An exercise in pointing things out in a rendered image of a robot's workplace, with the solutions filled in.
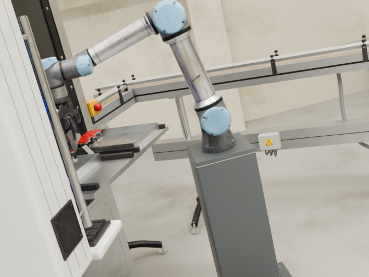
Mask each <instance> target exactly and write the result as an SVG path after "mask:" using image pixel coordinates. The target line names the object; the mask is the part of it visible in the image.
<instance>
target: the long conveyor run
mask: <svg viewBox="0 0 369 277"><path fill-rule="evenodd" d="M365 37H366V35H362V38H363V40H361V42H359V43H352V44H348V45H342V46H335V47H329V48H323V49H316V50H312V51H306V52H299V53H293V54H286V55H282V56H279V54H277V52H278V50H274V53H275V56H274V55H273V54H272V55H270V57H269V58H263V59H257V60H250V61H246V62H240V63H233V64H227V65H220V66H216V67H209V68H205V70H206V72H207V74H208V77H209V79H210V81H211V83H212V86H213V88H214V90H215V91H221V90H228V89H233V88H240V87H247V86H255V85H262V84H270V83H274V82H281V81H289V80H296V79H303V78H308V77H315V76H323V75H330V74H337V73H345V72H350V71H357V70H364V69H369V41H367V40H366V39H365ZM131 77H133V78H132V80H131V81H125V79H124V80H122V82H118V83H114V84H107V85H101V86H100V87H98V88H95V91H97V89H100V90H101V93H102V94H104V93H106V92H108V91H109V90H111V89H112V88H115V87H116V86H120V87H122V86H124V85H126V86H127V88H125V89H124V90H122V91H121V92H126V91H128V90H132V92H133V95H134V98H135V102H136V103H138V102H145V101H153V100H158V99H164V98H172V97H179V96H187V95H191V91H190V89H189V87H188V85H187V83H186V81H185V78H184V76H183V74H182V72H180V73H173V74H167V75H160V76H154V77H148V78H144V79H137V80H136V78H134V77H135V75H134V74H132V75H131Z"/></svg>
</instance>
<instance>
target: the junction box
mask: <svg viewBox="0 0 369 277"><path fill-rule="evenodd" d="M258 140H259V146H260V150H261V151H263V150H270V149H280V148H281V146H282V144H281V138H280V135H279V132H271V133H264V134H259V135H258Z"/></svg>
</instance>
